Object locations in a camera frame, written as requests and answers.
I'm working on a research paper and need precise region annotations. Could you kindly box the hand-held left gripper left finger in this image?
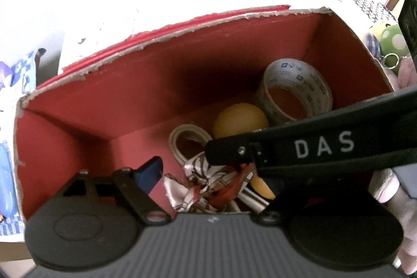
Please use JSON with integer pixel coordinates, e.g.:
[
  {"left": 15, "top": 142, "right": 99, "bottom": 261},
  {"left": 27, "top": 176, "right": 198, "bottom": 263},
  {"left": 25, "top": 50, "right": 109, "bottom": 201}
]
[{"left": 62, "top": 156, "right": 171, "bottom": 226}]

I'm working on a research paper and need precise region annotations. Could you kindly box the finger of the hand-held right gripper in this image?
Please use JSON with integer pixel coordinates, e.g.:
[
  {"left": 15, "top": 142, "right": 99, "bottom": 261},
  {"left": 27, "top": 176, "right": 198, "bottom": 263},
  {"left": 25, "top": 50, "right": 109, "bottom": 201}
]
[{"left": 206, "top": 131, "right": 261, "bottom": 168}]

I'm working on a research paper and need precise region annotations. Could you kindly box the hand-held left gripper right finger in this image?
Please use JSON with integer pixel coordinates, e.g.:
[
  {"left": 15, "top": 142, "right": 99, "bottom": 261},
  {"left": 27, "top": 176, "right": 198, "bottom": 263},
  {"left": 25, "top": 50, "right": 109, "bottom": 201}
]
[{"left": 257, "top": 178, "right": 369, "bottom": 224}]

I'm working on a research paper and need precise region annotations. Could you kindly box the orange-brown gourd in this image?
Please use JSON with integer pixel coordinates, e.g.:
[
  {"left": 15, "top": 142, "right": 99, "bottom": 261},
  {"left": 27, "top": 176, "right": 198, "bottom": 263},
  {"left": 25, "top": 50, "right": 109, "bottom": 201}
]
[{"left": 213, "top": 104, "right": 276, "bottom": 200}]

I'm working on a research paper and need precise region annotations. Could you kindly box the red and white scarf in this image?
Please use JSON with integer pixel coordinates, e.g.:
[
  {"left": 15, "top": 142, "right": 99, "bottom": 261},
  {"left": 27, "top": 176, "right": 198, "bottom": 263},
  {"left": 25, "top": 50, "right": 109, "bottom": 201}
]
[{"left": 163, "top": 152, "right": 259, "bottom": 213}]

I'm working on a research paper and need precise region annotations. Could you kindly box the clear tape roll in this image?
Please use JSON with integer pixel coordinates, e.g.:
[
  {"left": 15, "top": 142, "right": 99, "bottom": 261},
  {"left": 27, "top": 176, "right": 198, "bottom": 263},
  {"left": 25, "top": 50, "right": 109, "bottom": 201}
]
[{"left": 256, "top": 58, "right": 333, "bottom": 127}]

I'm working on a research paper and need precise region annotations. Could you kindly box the red cardboard box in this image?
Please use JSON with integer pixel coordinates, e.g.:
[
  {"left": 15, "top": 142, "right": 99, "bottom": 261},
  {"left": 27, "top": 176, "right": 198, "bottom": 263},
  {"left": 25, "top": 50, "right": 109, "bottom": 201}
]
[{"left": 13, "top": 4, "right": 396, "bottom": 224}]

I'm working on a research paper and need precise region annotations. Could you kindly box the pink plush toy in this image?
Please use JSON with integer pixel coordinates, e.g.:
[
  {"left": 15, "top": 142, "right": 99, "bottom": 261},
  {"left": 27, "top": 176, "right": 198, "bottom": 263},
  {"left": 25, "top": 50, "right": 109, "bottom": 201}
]
[{"left": 368, "top": 58, "right": 417, "bottom": 275}]

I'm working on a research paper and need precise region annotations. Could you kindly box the green spotted plush toy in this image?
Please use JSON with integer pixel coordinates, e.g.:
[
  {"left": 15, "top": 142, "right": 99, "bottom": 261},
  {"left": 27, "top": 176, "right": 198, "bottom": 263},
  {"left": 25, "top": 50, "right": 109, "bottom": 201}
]
[{"left": 368, "top": 22, "right": 410, "bottom": 61}]

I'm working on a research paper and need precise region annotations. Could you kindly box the blue plastic item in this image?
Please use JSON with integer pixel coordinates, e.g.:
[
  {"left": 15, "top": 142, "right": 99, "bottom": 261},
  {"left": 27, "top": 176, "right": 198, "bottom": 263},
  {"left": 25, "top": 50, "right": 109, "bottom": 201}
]
[{"left": 0, "top": 141, "right": 19, "bottom": 219}]

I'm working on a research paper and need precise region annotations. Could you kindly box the black and white patterned cloth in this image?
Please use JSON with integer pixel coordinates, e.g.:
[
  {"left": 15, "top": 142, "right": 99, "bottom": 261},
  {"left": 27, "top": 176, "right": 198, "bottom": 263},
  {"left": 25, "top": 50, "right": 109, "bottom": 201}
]
[{"left": 350, "top": 0, "right": 397, "bottom": 25}]

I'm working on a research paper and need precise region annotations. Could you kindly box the metal key ring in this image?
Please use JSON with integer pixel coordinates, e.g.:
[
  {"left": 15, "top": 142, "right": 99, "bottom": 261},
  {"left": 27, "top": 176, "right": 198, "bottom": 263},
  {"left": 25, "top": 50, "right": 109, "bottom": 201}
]
[{"left": 379, "top": 53, "right": 408, "bottom": 71}]

